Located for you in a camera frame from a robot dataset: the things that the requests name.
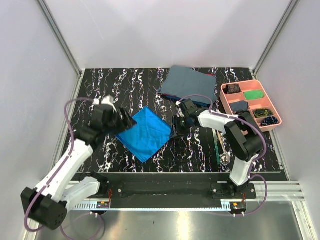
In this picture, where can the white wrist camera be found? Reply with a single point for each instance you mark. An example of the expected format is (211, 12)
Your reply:
(180, 114)
(107, 100)

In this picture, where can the pink divided tray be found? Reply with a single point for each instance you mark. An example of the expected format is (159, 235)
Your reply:
(253, 105)

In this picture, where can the knife with green handle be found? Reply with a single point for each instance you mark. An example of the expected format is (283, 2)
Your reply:
(215, 137)

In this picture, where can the red folded napkin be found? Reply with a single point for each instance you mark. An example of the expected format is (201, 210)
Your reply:
(174, 98)

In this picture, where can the blue patterned item in tray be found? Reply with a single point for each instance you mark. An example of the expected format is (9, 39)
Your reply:
(270, 120)

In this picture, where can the blue cloth napkin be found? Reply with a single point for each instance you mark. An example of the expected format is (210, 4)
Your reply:
(147, 137)

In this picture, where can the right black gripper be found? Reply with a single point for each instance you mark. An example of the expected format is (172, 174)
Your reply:
(176, 127)

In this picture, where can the yellow green item in tray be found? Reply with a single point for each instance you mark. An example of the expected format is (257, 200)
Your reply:
(262, 113)

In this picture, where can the grey item in tray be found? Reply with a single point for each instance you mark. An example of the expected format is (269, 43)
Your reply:
(239, 106)

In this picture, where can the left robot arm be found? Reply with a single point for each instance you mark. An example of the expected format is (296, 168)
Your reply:
(49, 202)

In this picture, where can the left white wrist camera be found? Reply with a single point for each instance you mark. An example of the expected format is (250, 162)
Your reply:
(107, 100)

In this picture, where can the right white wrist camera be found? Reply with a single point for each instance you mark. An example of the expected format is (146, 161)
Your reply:
(180, 114)

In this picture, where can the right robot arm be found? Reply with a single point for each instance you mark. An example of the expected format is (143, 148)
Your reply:
(244, 136)

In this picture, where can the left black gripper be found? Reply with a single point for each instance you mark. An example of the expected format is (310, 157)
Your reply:
(128, 121)

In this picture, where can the aluminium frame rail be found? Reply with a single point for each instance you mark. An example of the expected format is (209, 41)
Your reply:
(44, 8)

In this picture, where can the grey folded napkin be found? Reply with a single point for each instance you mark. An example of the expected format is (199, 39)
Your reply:
(183, 81)

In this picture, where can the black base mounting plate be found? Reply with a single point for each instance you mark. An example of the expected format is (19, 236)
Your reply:
(172, 191)

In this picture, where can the dark patterned item in tray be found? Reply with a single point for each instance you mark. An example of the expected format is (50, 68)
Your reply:
(232, 89)

